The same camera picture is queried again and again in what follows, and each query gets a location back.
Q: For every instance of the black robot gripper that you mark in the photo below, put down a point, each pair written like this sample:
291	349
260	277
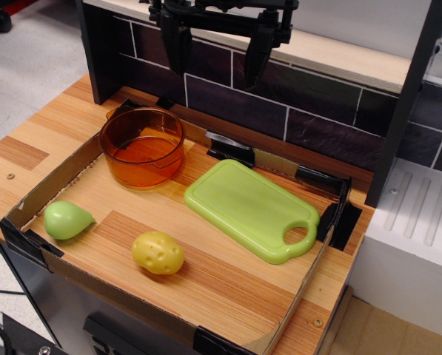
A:
267	24

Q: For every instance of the cardboard fence with black tape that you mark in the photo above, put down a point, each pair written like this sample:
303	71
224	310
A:
221	287

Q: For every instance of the green plastic toy pear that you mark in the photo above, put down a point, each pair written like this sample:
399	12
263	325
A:
64	220

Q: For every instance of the orange transparent plastic pot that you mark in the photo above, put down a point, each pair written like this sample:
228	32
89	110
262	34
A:
143	147

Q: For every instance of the black caster wheel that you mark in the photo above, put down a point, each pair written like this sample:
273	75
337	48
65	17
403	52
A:
5	22

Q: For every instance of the yellow plastic toy potato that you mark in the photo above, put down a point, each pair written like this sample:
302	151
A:
158	253

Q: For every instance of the light green cutting board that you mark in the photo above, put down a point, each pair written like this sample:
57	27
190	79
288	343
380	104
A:
263	217

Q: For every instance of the white grooved drainer counter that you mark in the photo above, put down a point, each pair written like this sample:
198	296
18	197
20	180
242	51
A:
399	265

